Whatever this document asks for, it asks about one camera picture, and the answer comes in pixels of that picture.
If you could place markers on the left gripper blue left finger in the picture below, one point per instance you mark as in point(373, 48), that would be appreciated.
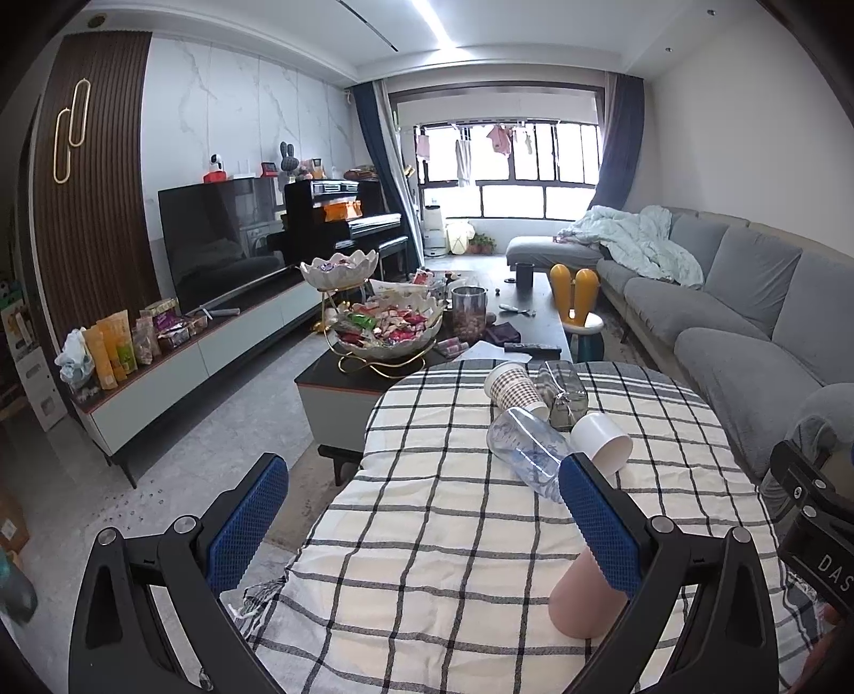
point(149, 616)

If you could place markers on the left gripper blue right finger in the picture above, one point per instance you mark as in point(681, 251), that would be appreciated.
point(728, 640)

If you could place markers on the pink plastic cup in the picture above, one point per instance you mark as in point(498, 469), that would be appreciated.
point(583, 605)

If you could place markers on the white paper cup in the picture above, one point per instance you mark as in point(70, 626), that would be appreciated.
point(602, 441)

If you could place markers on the clear plastic cup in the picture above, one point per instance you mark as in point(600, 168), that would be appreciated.
point(533, 450)

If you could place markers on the clear glass cup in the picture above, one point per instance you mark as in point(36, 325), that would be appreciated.
point(563, 393)

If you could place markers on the brown patterned paper cup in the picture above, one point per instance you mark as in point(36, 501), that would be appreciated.
point(510, 386)

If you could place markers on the white tv cabinet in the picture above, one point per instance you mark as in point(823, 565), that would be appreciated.
point(150, 392)

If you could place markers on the grey sectional sofa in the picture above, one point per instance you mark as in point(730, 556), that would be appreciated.
point(766, 338)

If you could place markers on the white plastic bag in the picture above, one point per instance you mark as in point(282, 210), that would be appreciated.
point(74, 363)

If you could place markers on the checkered white tablecloth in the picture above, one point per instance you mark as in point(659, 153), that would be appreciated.
point(432, 569)

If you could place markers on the orange snack bag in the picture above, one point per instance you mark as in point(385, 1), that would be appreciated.
point(110, 343)

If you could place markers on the black remote control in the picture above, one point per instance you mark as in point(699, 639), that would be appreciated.
point(541, 351)

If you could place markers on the yellow rabbit ear stool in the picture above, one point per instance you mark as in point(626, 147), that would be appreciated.
point(575, 293)

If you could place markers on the white papers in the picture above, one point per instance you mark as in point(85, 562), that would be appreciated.
point(487, 351)

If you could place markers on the light green blanket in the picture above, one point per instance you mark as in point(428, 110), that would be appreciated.
point(639, 241)

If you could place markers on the two-tier snack bowl stand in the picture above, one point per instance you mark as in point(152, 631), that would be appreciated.
point(370, 324)

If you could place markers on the flat screen television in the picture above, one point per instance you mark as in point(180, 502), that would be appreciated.
point(217, 237)

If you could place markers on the jar of nuts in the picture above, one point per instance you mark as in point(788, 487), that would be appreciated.
point(469, 307)

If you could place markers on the black upright piano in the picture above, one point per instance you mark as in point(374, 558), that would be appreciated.
point(322, 216)

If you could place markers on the navy blue curtain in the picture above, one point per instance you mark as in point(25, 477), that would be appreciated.
point(380, 136)

